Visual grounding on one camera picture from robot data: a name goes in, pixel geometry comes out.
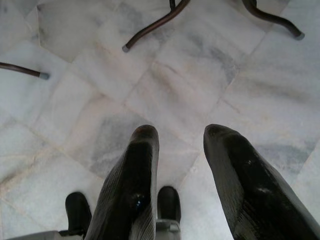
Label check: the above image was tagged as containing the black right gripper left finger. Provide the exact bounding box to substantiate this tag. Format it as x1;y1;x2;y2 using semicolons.
84;124;160;240

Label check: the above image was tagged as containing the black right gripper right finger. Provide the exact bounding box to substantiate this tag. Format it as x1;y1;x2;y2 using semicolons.
203;124;320;240

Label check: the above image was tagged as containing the black robot right foot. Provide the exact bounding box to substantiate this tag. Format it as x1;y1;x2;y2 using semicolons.
157;186;181;223

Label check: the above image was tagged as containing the black robot foot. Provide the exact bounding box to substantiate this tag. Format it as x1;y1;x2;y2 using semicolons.
65;191;92;236
157;186;181;223

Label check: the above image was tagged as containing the grey robot right leg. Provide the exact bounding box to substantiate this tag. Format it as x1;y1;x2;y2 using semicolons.
155;218;181;233

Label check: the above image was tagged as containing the black robot left foot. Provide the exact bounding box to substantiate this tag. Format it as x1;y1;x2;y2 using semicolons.
65;191;92;236

